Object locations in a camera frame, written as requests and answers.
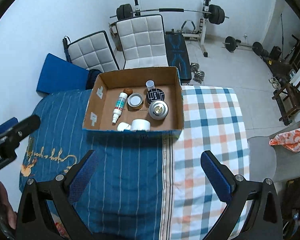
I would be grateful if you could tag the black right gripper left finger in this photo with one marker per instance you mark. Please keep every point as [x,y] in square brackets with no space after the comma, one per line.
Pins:
[34,217]

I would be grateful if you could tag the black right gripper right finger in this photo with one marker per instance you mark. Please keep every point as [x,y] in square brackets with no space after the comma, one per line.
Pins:
[264,220]

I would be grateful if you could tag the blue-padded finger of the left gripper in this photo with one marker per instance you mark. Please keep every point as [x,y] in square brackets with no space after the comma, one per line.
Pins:
[8,124]

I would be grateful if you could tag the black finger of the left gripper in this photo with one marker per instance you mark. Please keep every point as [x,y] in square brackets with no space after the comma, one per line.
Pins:
[14,135]

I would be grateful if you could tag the white spray bottle teal label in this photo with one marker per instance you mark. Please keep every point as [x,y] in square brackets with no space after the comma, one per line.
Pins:
[119,106]

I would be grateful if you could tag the person's left hand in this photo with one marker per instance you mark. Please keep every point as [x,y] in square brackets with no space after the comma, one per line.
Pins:
[11,215]

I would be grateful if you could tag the grey chair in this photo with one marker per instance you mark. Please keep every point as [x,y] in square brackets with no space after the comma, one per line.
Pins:
[274,162]

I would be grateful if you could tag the blue foam mat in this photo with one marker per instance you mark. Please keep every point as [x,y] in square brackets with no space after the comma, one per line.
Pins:
[58,75]

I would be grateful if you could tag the orange patterned cloth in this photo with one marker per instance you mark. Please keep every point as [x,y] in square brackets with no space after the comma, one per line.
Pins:
[289,140]

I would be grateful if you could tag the white earbuds case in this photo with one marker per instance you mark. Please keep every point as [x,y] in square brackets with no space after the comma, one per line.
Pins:
[123,126]

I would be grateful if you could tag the left white quilted chair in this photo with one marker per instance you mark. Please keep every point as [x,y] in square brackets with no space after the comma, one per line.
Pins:
[91,52]

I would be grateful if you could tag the white quilted chair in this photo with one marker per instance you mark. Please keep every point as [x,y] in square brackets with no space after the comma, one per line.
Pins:
[91,52]
[142,40]

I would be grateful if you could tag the brown wooden ball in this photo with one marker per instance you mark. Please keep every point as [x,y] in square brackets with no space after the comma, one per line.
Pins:
[128,91]

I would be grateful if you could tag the plaid checkered blanket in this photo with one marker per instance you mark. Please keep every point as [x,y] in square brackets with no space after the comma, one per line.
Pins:
[212,121]

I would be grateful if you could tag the white round jar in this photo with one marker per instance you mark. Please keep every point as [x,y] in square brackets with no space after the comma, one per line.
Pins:
[140,125]

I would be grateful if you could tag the silver tin white lid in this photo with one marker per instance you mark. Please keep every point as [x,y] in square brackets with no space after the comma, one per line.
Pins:
[135,101]

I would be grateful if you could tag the dark wooden stool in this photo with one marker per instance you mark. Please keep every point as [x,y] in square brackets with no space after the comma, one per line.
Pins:
[288,101]

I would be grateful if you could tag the cardboard box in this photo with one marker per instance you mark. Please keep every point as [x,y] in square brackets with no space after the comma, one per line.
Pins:
[109,85]

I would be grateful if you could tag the black round tin white lines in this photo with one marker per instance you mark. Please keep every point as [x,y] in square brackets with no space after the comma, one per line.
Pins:
[154,94]

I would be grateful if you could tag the white cylindrical cup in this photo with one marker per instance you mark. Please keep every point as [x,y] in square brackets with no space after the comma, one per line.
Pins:
[150,85]

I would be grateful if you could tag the right white quilted chair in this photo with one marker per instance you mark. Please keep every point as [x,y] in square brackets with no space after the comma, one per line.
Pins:
[142,40]

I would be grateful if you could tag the chrome dumbbell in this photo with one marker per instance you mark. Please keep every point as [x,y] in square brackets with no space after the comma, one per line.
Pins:
[198,74]

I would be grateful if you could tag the white barbell rack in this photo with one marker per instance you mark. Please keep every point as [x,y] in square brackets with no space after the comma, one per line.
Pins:
[197,33]

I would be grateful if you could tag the racked barbell black plates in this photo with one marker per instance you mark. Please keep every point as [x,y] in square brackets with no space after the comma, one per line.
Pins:
[215,14]

